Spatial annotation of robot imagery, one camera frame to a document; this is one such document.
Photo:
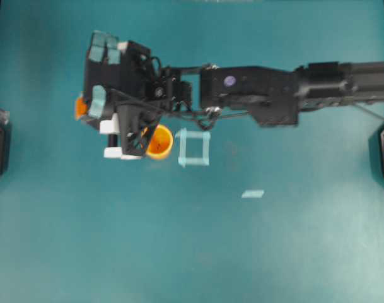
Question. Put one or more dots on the orange cup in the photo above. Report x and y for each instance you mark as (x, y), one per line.
(161, 143)

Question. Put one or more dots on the right gripper black finger with teal tape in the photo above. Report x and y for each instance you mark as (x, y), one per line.
(102, 65)

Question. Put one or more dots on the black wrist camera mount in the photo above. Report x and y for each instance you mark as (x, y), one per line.
(137, 126)

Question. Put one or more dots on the orange block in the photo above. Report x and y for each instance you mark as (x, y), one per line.
(80, 107)

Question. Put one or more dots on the teal tape square outline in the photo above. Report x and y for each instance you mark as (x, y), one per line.
(194, 147)

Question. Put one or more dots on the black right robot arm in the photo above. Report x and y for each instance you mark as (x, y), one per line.
(274, 97)

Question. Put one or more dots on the right gripper black taped finger holding block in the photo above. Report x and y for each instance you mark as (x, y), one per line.
(100, 107)

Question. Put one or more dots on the teal tape strip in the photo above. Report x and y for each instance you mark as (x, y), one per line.
(253, 194)

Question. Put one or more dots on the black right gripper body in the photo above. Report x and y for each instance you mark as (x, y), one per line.
(143, 82)

